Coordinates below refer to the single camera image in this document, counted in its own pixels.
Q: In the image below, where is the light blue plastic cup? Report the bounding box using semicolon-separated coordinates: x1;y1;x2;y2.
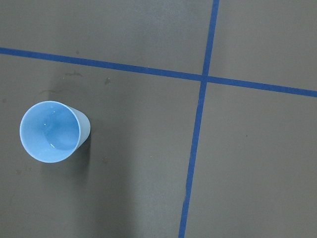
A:
19;101;91;163

